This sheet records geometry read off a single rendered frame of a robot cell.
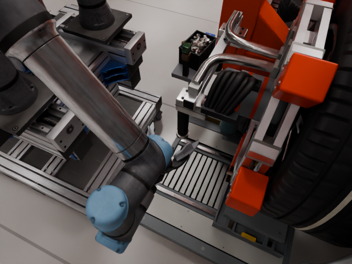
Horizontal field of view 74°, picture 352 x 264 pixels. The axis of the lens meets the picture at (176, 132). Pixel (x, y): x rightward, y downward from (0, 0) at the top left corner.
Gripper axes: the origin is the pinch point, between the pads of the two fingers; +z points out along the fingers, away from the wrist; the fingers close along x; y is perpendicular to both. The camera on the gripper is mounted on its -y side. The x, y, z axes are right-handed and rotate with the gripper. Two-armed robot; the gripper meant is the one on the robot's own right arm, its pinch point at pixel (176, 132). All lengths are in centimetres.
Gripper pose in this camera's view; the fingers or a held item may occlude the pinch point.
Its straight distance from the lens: 71.3
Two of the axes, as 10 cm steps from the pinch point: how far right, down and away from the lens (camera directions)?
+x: -9.0, -3.6, 2.4
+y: -0.1, -5.5, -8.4
